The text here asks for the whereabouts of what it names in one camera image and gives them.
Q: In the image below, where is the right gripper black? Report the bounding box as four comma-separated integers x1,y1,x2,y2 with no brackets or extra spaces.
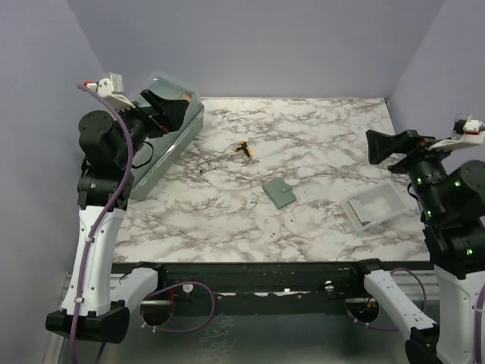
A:
366,124,461,218

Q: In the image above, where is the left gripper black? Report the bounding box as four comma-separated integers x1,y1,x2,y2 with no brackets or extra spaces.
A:
110,89,189,167

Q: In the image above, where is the white plastic card tray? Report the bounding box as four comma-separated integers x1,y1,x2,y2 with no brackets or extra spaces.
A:
340,181,409,234

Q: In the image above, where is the green card holder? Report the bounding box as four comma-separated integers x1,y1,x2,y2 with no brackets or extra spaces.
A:
262,177,296,209

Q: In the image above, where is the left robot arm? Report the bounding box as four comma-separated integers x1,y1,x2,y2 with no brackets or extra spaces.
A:
45,82,190,344

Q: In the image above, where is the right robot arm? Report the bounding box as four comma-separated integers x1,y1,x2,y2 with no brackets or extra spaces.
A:
348,127,484,363

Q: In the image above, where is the clear plastic storage box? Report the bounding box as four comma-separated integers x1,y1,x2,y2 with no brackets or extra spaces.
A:
130,71,205,201

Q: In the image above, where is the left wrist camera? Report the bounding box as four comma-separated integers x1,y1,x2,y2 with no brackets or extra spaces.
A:
83,72,134,111

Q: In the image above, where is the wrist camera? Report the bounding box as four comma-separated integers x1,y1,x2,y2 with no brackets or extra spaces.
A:
83,72,134,111
429,115,484,152

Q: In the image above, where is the yellow handled hex key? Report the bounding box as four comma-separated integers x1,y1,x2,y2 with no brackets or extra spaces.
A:
195,140,252,174

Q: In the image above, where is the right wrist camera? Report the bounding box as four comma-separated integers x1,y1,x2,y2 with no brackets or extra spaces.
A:
429,115,484,152

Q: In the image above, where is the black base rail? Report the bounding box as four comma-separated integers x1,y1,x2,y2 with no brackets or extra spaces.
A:
111,262,369,316

